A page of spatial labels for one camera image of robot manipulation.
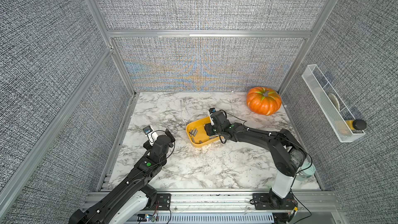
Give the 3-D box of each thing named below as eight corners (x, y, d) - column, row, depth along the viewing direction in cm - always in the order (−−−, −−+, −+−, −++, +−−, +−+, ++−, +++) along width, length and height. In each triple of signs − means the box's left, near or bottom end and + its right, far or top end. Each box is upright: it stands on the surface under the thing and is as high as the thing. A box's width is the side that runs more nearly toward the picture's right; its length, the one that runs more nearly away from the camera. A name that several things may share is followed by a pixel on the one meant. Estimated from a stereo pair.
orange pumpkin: (249, 118, 106) (253, 106, 97) (244, 98, 118) (247, 86, 109) (277, 118, 106) (285, 106, 97) (269, 98, 118) (275, 86, 109)
